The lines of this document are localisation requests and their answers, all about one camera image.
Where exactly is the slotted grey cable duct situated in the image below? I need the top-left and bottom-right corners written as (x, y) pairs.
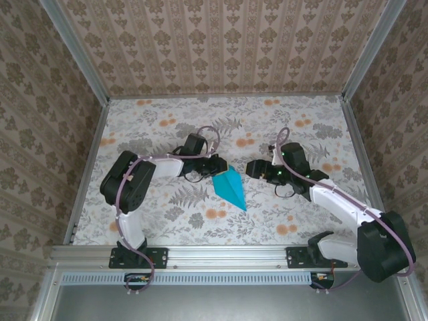
top-left (62, 271), bottom-right (315, 286)

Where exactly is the thin aluminium edge rail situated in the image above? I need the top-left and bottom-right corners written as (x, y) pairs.
top-left (108, 93), bottom-right (345, 100)

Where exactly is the slanted aluminium frame post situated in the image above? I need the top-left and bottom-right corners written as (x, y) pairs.
top-left (341, 0), bottom-right (407, 101)
top-left (39, 0), bottom-right (111, 105)

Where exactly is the purple cable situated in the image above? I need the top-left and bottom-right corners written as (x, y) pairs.
top-left (277, 126), bottom-right (417, 292)
top-left (115, 125), bottom-right (222, 297)

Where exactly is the aluminium side rail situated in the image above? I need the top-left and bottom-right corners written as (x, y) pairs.
top-left (63, 98), bottom-right (111, 247)
top-left (341, 96), bottom-right (389, 218)

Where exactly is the long aluminium base rail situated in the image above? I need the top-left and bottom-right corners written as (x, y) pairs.
top-left (49, 245), bottom-right (408, 270)

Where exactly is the blue paper sheet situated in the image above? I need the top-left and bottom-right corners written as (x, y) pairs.
top-left (211, 165), bottom-right (247, 212)

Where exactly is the grey metal panel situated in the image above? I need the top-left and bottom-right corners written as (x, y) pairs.
top-left (49, 270), bottom-right (414, 321)

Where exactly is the floral patterned table cover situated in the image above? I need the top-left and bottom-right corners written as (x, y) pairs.
top-left (72, 96), bottom-right (385, 247)

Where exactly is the black controller board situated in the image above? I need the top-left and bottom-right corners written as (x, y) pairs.
top-left (310, 271), bottom-right (336, 290)
top-left (124, 272), bottom-right (150, 291)

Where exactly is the aluminium frame profile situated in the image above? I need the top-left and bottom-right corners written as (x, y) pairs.
top-left (29, 267), bottom-right (63, 321)
top-left (394, 269), bottom-right (415, 321)

